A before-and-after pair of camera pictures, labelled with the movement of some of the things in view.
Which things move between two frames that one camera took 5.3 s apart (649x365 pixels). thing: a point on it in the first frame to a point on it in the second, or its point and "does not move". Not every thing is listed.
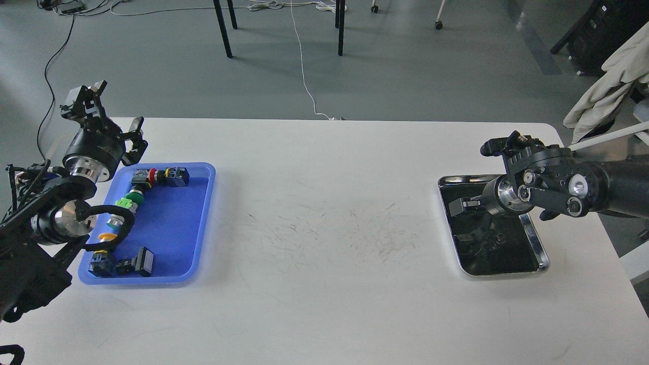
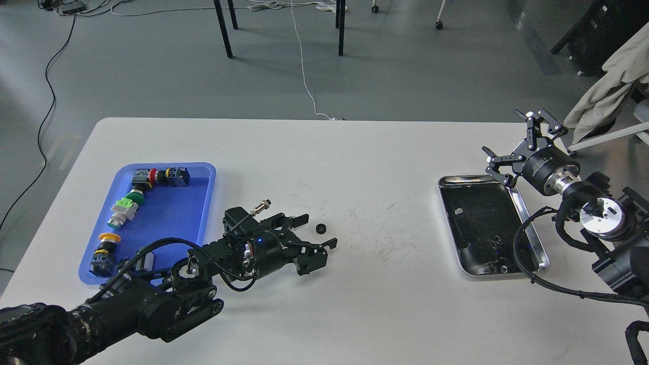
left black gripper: (99, 146) to (275, 250)
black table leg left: (223, 29) does not move
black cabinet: (605, 26) does not move
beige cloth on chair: (624, 69) does not move
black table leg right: (339, 23) does not move
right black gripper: (502, 194) to (548, 170)
